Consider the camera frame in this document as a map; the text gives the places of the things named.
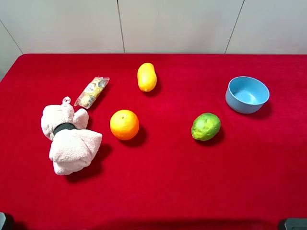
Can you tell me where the green lime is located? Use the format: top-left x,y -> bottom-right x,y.
191,113 -> 221,141

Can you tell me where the orange fruit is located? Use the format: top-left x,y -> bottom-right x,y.
110,110 -> 140,140

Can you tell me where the yellow mango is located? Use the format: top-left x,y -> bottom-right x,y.
137,63 -> 157,92

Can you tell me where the dark object bottom right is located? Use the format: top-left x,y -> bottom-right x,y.
278,218 -> 307,230

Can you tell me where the dark object bottom left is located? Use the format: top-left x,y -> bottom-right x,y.
0,212 -> 14,230

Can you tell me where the blue bowl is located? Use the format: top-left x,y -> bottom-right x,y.
225,76 -> 270,114

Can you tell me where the red velvet tablecloth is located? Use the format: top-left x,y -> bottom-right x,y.
0,54 -> 307,230

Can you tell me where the pink towel bundle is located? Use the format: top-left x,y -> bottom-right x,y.
41,97 -> 103,175

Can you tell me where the dark object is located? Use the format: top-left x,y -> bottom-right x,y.
0,212 -> 14,230
278,218 -> 307,230

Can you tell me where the clear snack packet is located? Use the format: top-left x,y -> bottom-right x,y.
74,77 -> 110,109

